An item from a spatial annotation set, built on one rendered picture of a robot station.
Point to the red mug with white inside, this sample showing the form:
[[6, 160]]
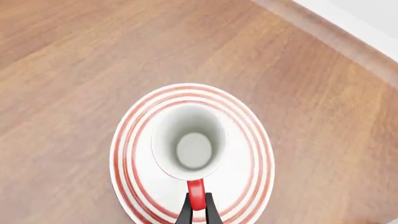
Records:
[[189, 140]]

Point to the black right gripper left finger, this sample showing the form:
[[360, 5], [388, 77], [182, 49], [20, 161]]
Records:
[[186, 212]]

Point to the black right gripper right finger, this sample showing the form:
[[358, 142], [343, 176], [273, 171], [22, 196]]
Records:
[[211, 213]]

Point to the white plate with red rings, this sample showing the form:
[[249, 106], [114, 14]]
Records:
[[245, 163]]

